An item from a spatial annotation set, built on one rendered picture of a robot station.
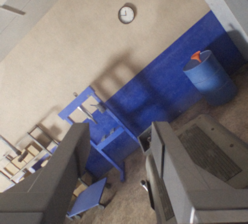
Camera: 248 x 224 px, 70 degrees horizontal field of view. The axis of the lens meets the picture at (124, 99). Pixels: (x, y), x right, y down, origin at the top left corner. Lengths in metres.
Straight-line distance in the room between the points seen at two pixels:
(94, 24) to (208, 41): 2.30
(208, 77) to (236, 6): 1.25
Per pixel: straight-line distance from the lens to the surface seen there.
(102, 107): 3.36
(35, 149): 4.34
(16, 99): 4.51
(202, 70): 3.34
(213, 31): 4.19
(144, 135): 3.37
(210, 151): 0.90
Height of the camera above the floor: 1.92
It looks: 12 degrees down
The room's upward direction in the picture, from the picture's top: 43 degrees counter-clockwise
